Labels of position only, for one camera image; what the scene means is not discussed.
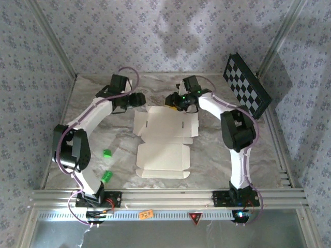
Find lilac and white paper box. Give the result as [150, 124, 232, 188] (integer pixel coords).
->
[133, 105, 199, 179]

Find aluminium table side profile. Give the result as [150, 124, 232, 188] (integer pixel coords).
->
[40, 74, 79, 190]
[258, 74, 296, 188]

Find black and grey checkerboard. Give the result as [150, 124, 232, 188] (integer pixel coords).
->
[222, 52, 273, 121]

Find large green toy block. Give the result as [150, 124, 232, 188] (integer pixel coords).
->
[100, 169, 114, 183]

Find orange paper label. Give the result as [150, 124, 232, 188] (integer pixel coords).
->
[139, 209, 155, 221]

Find red triangle sticker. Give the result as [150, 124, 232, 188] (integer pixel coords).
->
[188, 212, 204, 226]

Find black controller board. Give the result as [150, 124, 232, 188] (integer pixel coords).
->
[86, 209, 114, 228]

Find black controller board lit LEDs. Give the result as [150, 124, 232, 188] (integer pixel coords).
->
[231, 209, 253, 227]

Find grey metal panel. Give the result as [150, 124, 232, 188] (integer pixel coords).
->
[25, 208, 315, 248]

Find white torn tape strip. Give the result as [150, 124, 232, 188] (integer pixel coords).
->
[76, 228, 91, 248]

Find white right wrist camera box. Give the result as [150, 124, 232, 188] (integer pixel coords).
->
[175, 82, 187, 96]

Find aluminium mounting rail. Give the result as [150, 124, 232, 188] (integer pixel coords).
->
[28, 188, 310, 209]

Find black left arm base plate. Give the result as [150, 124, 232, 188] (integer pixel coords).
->
[75, 190, 122, 208]

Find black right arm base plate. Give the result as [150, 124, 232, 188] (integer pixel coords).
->
[212, 190, 260, 207]

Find grey slotted cable duct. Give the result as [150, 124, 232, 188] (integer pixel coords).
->
[37, 209, 250, 222]

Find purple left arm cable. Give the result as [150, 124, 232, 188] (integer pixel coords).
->
[55, 67, 140, 228]

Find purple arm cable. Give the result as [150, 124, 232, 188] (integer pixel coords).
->
[196, 76, 264, 226]
[55, 67, 140, 228]

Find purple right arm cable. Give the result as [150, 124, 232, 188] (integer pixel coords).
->
[196, 76, 264, 226]

